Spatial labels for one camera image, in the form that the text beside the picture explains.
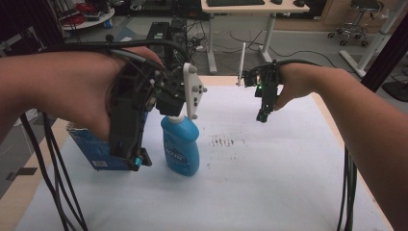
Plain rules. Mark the blue bottle with white cap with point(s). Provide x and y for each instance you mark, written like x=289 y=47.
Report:
x=181 y=144

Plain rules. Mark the round white table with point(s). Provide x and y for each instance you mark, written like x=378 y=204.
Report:
x=93 y=20

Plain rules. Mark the black round stand base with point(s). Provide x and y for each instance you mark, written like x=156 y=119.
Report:
x=397 y=91

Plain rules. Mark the black computer mouse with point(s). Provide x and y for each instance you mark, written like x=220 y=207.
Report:
x=276 y=1
x=299 y=3

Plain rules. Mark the wooden desk with white legs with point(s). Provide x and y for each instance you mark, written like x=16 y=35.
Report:
x=256 y=8

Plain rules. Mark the white table cover sheet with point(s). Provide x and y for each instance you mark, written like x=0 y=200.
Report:
x=256 y=179

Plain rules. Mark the white metal stand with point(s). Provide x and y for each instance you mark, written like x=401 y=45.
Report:
x=372 y=45

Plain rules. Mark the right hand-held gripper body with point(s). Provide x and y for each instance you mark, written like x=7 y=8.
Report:
x=267 y=80

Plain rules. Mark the blue cardboard box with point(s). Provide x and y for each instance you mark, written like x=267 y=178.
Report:
x=93 y=147

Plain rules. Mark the black keyboard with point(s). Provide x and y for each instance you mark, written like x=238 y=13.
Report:
x=235 y=2

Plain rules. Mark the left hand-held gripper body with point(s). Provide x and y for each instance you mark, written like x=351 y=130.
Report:
x=173 y=96

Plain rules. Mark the dark floor tape strip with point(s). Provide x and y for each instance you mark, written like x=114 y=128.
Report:
x=22 y=172

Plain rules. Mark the person's left hand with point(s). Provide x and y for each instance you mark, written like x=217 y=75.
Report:
x=93 y=86

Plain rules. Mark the office stool on castors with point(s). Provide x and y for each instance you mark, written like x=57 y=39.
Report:
x=356 y=25

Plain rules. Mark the black computer tower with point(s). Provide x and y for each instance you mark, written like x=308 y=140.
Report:
x=163 y=38

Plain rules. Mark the person's right hand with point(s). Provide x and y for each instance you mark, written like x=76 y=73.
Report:
x=295 y=80

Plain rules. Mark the black post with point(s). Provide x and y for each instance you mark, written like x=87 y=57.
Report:
x=388 y=57

